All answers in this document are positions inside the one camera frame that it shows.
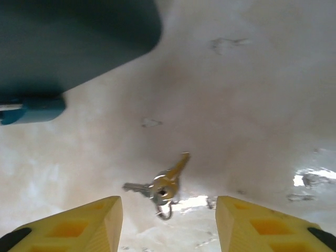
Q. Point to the brass key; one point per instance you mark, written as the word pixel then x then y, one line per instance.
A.
pixel 170 181

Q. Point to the silver key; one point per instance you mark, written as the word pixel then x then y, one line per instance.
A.
pixel 136 187

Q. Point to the blue padlock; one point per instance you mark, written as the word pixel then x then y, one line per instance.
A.
pixel 39 110

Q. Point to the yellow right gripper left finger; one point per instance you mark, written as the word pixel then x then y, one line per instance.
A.
pixel 78 231

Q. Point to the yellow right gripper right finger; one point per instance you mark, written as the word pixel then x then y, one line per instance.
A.
pixel 262 231

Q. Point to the starry night print mat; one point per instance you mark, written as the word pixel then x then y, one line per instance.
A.
pixel 65 39

